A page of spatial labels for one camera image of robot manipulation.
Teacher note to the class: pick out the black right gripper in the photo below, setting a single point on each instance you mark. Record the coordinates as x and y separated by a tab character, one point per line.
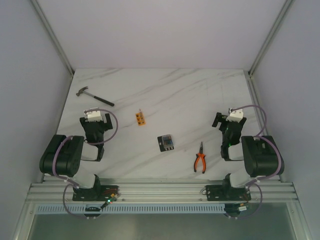
220	118

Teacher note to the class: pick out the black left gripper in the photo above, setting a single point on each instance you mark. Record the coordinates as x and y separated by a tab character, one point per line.
95	123

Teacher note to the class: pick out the black fuse box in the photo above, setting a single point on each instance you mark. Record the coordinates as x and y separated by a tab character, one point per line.
161	148

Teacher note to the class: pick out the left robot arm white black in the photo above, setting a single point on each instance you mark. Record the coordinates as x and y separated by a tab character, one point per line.
63	156

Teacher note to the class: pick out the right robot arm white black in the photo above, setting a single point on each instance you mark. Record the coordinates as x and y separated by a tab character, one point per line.
259	154

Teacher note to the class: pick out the orange terminal block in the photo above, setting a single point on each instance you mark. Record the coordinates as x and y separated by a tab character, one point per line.
140	118

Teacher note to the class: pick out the claw hammer black handle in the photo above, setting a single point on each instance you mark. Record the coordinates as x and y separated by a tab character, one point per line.
84	91

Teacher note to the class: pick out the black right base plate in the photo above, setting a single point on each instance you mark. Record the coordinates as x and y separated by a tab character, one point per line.
221	193

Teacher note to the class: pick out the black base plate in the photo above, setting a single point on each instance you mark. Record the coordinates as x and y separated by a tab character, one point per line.
221	193
96	194

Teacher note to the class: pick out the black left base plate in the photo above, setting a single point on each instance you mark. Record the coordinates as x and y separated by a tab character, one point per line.
96	194

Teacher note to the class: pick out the aluminium rail frame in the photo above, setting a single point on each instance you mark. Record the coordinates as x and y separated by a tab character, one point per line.
147	191

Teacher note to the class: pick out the white slotted cable duct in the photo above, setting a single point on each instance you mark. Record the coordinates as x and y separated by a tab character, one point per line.
131	208

